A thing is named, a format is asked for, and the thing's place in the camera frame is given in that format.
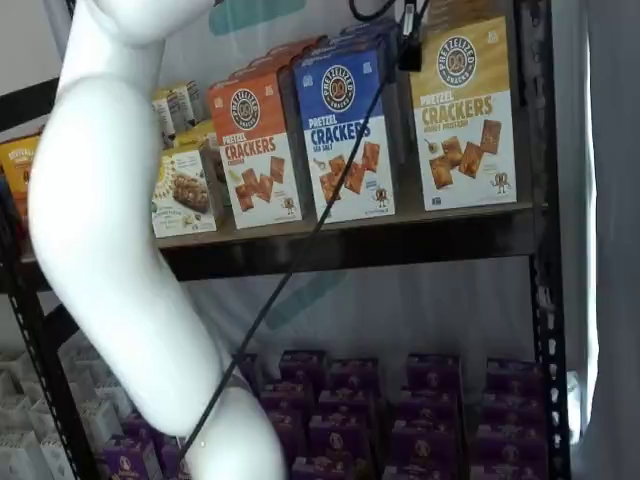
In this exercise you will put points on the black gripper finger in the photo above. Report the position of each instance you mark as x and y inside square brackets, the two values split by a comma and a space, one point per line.
[410, 55]

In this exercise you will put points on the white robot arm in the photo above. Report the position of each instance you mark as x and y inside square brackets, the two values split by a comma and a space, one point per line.
[100, 200]

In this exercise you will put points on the blue pretzel crackers box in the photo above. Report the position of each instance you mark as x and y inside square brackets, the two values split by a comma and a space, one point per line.
[370, 29]
[350, 45]
[340, 100]

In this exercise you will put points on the yellow pretzel crackers box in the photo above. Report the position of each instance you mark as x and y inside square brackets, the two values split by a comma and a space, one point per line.
[465, 150]
[465, 10]

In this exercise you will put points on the orange pretzel crackers box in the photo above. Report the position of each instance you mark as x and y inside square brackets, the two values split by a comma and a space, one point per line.
[255, 150]
[260, 70]
[287, 50]

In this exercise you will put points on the wooden shelf board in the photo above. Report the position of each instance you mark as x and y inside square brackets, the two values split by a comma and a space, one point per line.
[411, 214]

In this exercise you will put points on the black metal shelf rack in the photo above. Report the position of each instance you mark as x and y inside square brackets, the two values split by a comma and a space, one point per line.
[400, 245]

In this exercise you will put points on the Simple Mills sweet thins box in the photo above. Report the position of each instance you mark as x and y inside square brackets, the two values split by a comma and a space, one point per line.
[198, 100]
[161, 117]
[180, 107]

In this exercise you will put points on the Simple Mills bar box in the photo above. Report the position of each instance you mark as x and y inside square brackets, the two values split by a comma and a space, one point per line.
[197, 141]
[185, 195]

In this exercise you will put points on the purple snack box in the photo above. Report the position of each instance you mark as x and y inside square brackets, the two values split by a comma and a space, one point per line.
[175, 462]
[434, 374]
[515, 377]
[354, 376]
[427, 407]
[287, 396]
[290, 430]
[142, 426]
[330, 470]
[514, 410]
[510, 474]
[340, 437]
[346, 404]
[131, 460]
[302, 369]
[424, 445]
[511, 447]
[420, 473]

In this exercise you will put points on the orange brown snack box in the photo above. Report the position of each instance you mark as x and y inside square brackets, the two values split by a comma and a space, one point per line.
[17, 165]

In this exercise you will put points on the white carton box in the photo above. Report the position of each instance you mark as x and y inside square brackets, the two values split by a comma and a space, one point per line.
[102, 425]
[52, 462]
[12, 367]
[15, 417]
[80, 362]
[22, 460]

